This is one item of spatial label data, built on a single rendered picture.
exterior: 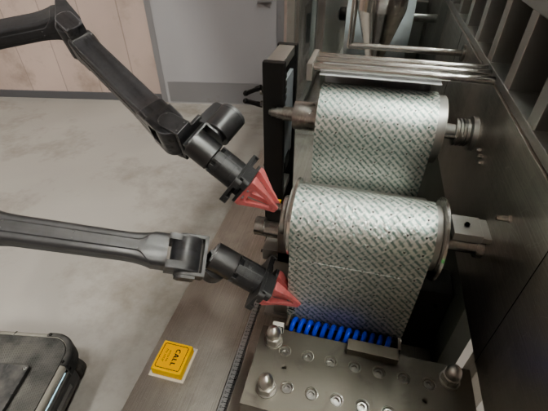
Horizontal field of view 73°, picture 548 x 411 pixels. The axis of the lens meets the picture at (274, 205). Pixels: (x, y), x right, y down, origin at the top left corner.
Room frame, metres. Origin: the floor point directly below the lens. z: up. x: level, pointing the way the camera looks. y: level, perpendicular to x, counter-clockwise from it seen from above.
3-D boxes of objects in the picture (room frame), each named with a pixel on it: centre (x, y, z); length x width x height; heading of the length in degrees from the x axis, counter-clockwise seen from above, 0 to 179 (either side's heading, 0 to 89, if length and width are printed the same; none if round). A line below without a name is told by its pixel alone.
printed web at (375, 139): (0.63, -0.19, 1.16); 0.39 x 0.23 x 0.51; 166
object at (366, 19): (1.20, -0.31, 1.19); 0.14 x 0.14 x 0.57
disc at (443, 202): (0.47, -0.28, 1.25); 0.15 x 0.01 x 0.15; 166
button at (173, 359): (0.43, 0.23, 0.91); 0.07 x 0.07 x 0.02; 76
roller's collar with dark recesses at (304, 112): (0.78, -0.08, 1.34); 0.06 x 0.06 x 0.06; 76
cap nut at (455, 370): (0.33, -0.32, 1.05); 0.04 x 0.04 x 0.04
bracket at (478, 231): (0.46, -0.33, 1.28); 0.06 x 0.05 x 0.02; 76
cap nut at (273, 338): (0.41, 0.00, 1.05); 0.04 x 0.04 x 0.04
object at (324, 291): (0.44, -0.14, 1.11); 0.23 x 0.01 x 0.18; 76
